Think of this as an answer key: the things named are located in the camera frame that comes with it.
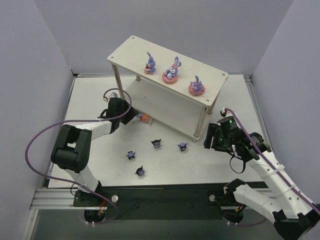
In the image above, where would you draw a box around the purple imp figure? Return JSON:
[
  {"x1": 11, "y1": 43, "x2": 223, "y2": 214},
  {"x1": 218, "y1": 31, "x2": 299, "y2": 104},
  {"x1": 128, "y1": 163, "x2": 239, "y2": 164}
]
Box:
[{"x1": 126, "y1": 151, "x2": 136, "y2": 160}]

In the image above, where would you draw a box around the purple bunny with red cake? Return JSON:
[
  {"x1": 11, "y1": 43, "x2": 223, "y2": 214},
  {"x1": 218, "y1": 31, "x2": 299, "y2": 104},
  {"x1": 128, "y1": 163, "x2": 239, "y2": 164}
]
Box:
[{"x1": 144, "y1": 52, "x2": 156, "y2": 75}]

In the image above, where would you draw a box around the large bunny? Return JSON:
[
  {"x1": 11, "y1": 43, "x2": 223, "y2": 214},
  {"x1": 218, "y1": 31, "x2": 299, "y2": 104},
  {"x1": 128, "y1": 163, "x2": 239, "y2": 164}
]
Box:
[{"x1": 162, "y1": 56, "x2": 182, "y2": 84}]

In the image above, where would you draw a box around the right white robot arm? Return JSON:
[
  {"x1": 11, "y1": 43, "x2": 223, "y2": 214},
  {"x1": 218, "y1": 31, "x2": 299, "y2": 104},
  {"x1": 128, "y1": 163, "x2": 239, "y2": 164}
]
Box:
[{"x1": 203, "y1": 116, "x2": 320, "y2": 240}]

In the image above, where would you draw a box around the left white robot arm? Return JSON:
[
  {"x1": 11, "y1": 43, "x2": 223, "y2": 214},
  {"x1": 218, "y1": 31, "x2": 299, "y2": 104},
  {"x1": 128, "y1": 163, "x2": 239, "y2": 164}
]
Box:
[{"x1": 50, "y1": 97, "x2": 139, "y2": 193}]

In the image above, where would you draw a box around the light wooden two-tier shelf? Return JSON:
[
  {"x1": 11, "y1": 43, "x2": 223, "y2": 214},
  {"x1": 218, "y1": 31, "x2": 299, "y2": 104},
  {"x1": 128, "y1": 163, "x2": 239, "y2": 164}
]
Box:
[{"x1": 107, "y1": 35, "x2": 229, "y2": 142}]

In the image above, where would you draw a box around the purple-headed figure black bow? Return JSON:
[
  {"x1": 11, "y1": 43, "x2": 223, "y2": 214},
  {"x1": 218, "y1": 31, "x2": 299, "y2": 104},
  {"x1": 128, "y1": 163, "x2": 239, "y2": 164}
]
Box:
[{"x1": 177, "y1": 142, "x2": 188, "y2": 152}]

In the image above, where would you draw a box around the black-headed figure purple bow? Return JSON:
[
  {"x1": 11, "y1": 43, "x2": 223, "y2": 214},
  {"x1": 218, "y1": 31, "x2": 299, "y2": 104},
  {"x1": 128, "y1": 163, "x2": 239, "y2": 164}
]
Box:
[{"x1": 151, "y1": 139, "x2": 162, "y2": 149}]

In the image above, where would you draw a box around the black imp figure front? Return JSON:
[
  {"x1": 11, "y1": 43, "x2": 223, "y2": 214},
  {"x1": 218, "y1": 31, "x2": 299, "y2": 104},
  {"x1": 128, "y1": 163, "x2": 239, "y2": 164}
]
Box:
[{"x1": 135, "y1": 166, "x2": 145, "y2": 177}]

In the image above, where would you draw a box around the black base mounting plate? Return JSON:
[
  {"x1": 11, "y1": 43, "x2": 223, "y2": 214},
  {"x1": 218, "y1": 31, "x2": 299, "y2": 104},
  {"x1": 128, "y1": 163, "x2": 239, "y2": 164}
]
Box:
[{"x1": 73, "y1": 183, "x2": 245, "y2": 223}]

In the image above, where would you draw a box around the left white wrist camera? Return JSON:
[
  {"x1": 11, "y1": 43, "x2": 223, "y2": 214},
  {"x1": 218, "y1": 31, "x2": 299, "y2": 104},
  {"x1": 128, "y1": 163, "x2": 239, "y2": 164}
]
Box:
[{"x1": 102, "y1": 92, "x2": 119, "y2": 102}]

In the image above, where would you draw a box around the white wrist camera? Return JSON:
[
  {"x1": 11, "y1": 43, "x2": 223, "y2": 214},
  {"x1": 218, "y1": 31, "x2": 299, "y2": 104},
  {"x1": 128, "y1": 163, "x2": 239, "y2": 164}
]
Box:
[
  {"x1": 219, "y1": 107, "x2": 237, "y2": 118},
  {"x1": 102, "y1": 92, "x2": 119, "y2": 102}
]

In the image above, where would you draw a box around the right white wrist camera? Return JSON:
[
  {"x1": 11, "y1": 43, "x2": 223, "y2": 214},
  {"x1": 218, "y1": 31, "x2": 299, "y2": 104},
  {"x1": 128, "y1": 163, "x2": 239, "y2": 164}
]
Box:
[{"x1": 219, "y1": 107, "x2": 237, "y2": 118}]

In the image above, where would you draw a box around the black loop cable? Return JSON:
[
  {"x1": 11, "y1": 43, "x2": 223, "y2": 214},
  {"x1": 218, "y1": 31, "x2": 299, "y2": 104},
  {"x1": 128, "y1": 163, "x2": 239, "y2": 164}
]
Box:
[{"x1": 229, "y1": 154, "x2": 247, "y2": 175}]

